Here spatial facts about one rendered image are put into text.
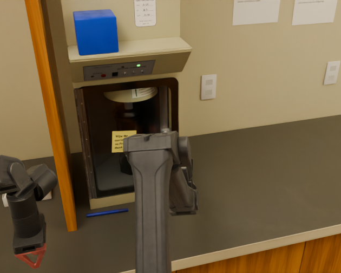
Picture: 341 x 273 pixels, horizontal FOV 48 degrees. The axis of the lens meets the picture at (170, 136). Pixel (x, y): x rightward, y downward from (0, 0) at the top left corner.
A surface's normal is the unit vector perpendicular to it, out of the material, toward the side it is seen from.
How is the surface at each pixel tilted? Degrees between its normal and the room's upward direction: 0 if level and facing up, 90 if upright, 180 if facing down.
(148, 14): 90
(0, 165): 65
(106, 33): 90
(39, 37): 90
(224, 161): 0
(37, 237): 0
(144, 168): 44
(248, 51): 90
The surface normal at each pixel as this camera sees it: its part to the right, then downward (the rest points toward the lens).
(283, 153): -0.01, -0.88
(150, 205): -0.14, -0.30
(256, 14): 0.26, 0.47
